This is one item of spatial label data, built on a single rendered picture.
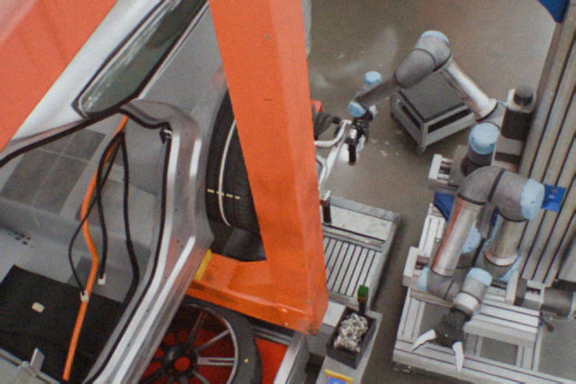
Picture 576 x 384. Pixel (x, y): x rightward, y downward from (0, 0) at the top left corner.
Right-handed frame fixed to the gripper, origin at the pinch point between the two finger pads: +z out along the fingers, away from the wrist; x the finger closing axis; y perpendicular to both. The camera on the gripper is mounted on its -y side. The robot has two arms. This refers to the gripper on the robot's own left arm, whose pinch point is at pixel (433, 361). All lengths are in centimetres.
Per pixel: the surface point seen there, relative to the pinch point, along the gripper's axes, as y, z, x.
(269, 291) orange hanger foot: 36, -12, 78
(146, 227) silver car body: 6, -2, 123
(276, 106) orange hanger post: -78, -13, 46
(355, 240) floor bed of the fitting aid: 106, -86, 91
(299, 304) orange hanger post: 36, -12, 64
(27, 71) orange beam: -148, 48, 24
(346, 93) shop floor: 104, -181, 151
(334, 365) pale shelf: 72, -9, 53
